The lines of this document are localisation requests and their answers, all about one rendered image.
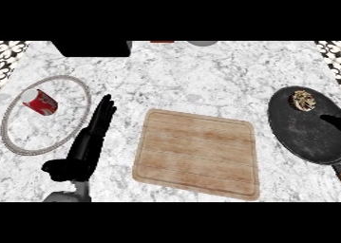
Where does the chocolate cupcake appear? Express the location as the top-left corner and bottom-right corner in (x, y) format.
(288, 89), (317, 113)

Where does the grey round object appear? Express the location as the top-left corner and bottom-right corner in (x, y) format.
(184, 40), (220, 47)

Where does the marble plate with beaded rim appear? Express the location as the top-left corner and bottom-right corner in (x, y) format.
(0, 74), (93, 157)

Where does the wooden cutting board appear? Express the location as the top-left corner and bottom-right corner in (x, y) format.
(130, 108), (261, 201)

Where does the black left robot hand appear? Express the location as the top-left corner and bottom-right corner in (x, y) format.
(40, 93), (118, 183)

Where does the red soda can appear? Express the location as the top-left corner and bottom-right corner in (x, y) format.
(21, 88), (59, 117)

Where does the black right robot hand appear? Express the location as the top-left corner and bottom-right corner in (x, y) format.
(319, 114), (341, 134)

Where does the dark grey frying pan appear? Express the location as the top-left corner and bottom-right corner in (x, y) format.
(267, 85), (341, 194)

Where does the black appliance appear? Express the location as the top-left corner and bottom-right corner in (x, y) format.
(49, 41), (133, 58)

